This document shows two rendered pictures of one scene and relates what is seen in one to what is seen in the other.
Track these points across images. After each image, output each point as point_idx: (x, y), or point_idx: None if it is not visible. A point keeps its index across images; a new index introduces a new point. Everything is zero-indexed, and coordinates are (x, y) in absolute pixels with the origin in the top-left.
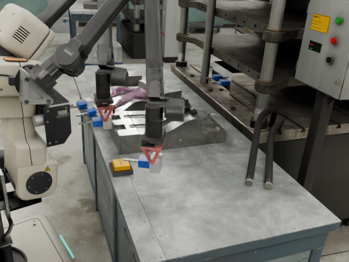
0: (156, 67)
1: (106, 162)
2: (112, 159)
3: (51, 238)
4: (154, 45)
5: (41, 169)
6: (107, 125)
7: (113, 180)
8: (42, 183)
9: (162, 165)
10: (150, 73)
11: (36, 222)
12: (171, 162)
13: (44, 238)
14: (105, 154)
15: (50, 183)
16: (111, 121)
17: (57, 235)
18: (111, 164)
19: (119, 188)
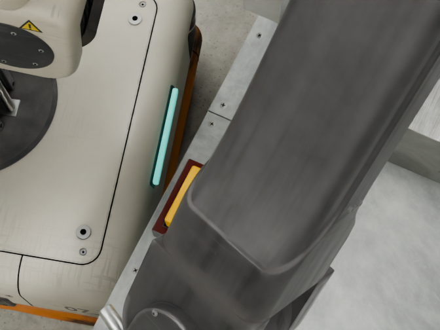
0: (245, 236)
1: (203, 133)
2: (195, 167)
3: (140, 95)
4: (342, 55)
5: (9, 21)
6: (262, 6)
7: (143, 254)
8: (18, 50)
9: (375, 296)
10: (191, 246)
11: (144, 12)
12: (423, 306)
13: (126, 81)
14: (238, 82)
15: (46, 58)
16: (279, 2)
17: (165, 90)
18: (185, 177)
19: (121, 315)
